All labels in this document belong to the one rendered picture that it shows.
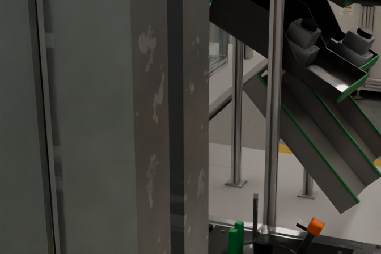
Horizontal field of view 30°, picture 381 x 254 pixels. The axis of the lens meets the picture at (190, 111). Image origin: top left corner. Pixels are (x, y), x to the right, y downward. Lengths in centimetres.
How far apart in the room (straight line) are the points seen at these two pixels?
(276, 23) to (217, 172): 63
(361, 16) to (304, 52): 382
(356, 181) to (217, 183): 42
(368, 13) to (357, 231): 364
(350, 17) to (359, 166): 377
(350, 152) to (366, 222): 22
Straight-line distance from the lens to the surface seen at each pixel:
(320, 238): 125
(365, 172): 137
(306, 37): 124
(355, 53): 138
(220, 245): 119
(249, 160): 180
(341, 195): 126
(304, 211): 156
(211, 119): 229
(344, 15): 511
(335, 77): 128
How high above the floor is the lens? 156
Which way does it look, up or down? 19 degrees down
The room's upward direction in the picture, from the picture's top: straight up
